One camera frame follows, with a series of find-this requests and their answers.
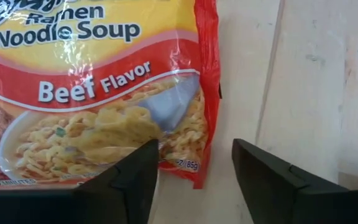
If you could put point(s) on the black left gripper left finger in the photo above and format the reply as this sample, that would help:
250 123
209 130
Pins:
120 193

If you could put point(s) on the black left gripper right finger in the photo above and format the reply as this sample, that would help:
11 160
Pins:
275 193

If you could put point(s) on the red beef ramen packet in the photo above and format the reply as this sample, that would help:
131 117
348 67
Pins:
89 77

